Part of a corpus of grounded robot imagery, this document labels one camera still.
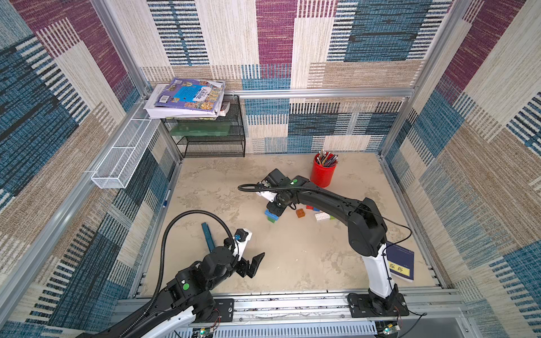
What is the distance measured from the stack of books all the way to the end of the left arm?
524mm

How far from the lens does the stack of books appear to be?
0.79 metres

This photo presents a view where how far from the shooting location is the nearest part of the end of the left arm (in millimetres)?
653
